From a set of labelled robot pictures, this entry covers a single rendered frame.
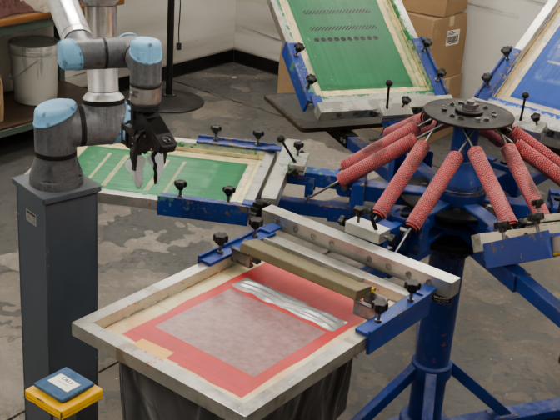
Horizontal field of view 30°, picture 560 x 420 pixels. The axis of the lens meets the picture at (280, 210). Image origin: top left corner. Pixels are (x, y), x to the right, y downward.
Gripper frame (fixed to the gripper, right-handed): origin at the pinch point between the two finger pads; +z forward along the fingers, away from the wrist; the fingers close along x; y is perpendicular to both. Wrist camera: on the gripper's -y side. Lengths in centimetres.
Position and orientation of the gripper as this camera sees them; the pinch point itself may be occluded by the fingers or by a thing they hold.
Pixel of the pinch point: (148, 182)
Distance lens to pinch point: 260.0
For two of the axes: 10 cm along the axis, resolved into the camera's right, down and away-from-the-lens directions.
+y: -6.5, -3.5, 6.8
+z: -0.7, 9.1, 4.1
